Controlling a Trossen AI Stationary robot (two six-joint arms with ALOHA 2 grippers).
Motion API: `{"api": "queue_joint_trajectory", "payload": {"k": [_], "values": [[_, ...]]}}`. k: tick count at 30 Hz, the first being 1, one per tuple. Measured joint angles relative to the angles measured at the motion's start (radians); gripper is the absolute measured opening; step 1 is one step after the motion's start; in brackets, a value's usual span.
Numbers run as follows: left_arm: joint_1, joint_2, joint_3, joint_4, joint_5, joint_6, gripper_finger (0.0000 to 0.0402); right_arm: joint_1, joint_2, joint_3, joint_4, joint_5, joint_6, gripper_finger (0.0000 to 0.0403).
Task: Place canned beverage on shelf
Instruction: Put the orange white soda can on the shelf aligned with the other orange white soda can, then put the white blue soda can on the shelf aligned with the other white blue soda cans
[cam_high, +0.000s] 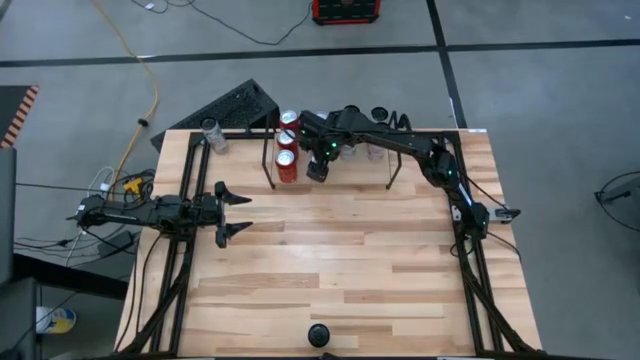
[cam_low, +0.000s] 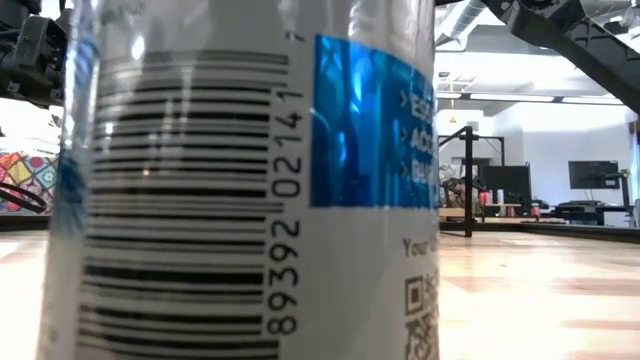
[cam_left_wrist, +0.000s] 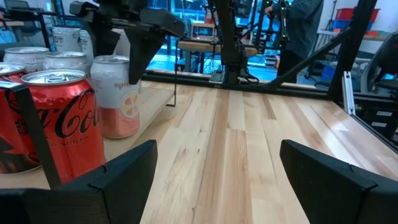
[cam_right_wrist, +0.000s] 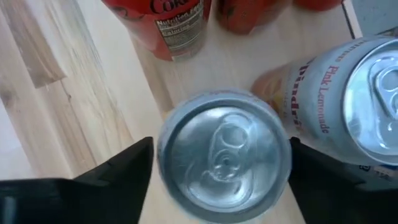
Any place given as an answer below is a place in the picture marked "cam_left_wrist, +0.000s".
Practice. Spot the person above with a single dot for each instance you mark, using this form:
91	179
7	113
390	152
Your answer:
303	28

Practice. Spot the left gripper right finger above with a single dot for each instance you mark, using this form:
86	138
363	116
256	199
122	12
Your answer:
342	199

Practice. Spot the red storage bin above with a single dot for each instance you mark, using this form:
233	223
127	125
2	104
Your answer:
345	14

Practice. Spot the pink white Spindrift can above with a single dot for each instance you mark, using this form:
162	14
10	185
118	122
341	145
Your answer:
26	57
66	62
115	102

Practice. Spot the black office chair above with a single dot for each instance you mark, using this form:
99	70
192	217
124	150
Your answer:
387	59

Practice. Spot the silver aluminium extrusion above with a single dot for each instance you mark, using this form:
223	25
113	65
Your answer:
348	93

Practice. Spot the round wooden table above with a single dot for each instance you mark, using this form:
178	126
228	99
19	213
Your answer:
205	46

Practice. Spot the black desk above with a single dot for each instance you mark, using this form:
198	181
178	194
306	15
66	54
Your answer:
28	14

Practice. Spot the black aluminium rig frame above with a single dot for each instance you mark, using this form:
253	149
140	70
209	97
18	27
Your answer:
351	46

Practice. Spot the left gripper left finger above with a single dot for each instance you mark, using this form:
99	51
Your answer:
77	202

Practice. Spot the red cola can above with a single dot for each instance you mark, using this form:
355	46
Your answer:
71	124
9	124

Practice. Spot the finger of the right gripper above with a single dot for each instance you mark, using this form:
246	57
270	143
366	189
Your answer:
141	53
102	40

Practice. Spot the small lit screen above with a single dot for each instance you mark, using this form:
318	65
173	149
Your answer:
202	31

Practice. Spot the blue storage bin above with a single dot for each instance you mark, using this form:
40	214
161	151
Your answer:
340	24

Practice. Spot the white can black lid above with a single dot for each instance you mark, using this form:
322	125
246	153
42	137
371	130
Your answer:
66	39
87	43

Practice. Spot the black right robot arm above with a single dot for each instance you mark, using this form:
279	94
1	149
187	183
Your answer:
228	40

